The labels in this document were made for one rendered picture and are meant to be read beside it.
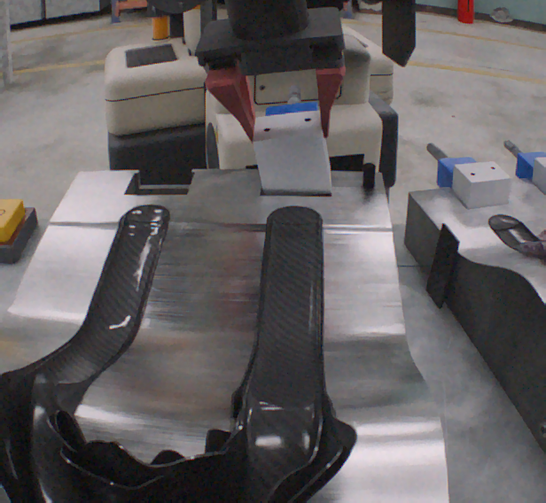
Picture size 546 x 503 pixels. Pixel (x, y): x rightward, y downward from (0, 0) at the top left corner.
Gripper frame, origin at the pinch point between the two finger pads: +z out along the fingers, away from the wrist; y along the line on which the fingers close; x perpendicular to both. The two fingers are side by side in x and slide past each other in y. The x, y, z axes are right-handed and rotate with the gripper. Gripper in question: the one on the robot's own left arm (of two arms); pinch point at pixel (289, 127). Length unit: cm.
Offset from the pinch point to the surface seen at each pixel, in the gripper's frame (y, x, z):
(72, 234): -16.4, -8.2, 1.5
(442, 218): 11.8, -0.1, 9.9
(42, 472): -11.2, -31.6, -1.9
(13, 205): -29.9, 4.7, 6.6
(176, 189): -10.0, 0.9, 5.0
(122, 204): -13.1, -4.1, 2.3
